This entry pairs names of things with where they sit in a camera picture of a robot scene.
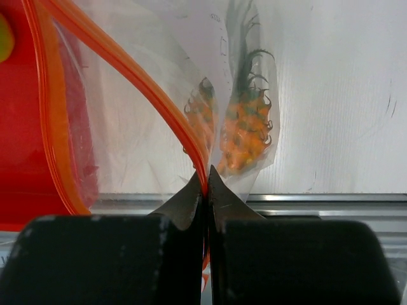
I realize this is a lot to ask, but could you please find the clear zip top bag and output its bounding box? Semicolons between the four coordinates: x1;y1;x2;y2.
20;0;280;287

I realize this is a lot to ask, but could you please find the yellow pineapple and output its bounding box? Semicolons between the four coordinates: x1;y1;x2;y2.
184;1;279;178

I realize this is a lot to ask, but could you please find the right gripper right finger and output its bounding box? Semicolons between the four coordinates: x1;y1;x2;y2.
207;164;401;305

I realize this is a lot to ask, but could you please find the green lime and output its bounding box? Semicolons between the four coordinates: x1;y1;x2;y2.
0;14;15;62

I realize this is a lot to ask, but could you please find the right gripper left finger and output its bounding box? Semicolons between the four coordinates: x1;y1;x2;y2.
1;175;204;304

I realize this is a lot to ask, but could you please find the red plastic tray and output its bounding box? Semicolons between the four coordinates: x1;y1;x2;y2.
1;1;98;231

